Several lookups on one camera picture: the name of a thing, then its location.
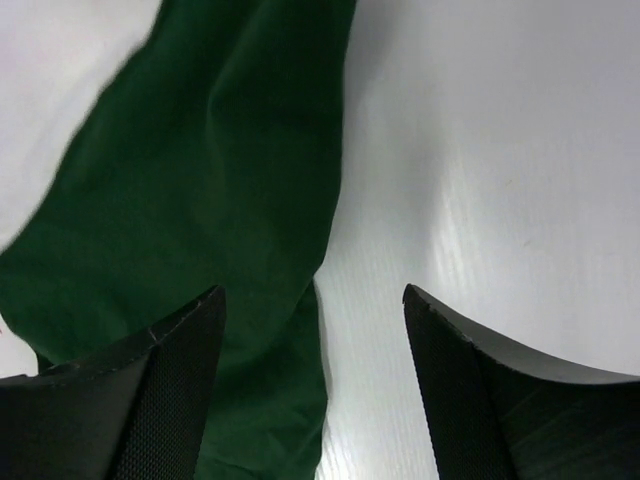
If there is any white and green t-shirt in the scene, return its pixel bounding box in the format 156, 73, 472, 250
1, 1, 355, 479

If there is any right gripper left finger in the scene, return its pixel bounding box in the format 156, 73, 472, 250
1, 287, 226, 480

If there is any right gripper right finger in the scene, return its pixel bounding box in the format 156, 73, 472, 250
403, 285, 639, 480

